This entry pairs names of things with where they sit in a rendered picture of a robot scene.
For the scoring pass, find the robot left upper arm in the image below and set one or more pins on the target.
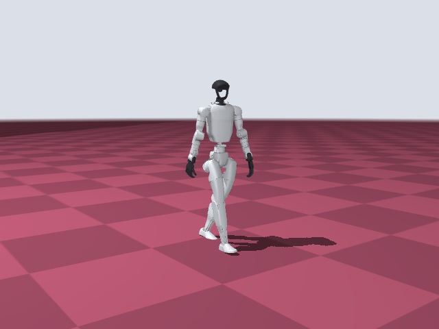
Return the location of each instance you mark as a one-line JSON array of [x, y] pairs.
[[239, 122]]

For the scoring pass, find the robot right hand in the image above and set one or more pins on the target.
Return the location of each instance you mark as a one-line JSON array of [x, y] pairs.
[[190, 166]]

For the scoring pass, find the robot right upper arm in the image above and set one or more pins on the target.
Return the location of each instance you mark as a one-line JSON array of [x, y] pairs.
[[203, 112]]

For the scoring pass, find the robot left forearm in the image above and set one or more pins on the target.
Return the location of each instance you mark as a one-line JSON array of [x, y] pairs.
[[245, 146]]

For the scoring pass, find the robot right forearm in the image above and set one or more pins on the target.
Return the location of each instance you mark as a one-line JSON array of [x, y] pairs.
[[194, 147]]

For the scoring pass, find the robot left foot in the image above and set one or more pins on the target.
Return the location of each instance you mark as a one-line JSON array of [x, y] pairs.
[[208, 235]]

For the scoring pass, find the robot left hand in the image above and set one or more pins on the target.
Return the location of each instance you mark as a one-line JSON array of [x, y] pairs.
[[250, 164]]

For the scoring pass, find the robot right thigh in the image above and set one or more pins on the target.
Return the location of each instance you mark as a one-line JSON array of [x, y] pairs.
[[212, 167]]

